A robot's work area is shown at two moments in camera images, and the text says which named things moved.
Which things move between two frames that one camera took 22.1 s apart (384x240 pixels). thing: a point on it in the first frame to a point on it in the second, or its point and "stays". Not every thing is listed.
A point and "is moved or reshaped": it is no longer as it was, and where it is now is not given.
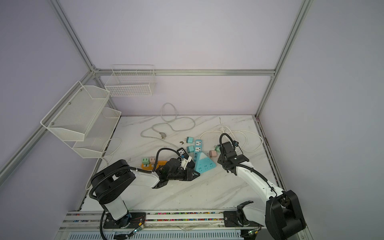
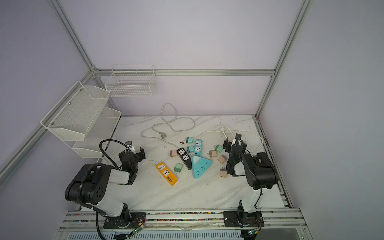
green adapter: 217,149 stays
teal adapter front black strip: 190,149 stays
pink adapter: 212,153 stays
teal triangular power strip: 203,163 is moved or reshaped
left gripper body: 181,175 to 137,159
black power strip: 182,153 stays
